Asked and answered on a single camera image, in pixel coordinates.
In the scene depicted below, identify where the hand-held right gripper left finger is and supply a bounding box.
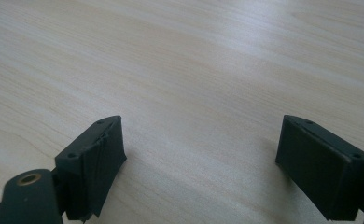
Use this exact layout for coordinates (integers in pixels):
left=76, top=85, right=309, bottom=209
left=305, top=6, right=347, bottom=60
left=54, top=115, right=128, bottom=222

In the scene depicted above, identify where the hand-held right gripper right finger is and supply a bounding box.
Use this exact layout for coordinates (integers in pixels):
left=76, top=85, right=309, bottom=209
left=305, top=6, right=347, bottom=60
left=274, top=114, right=364, bottom=222

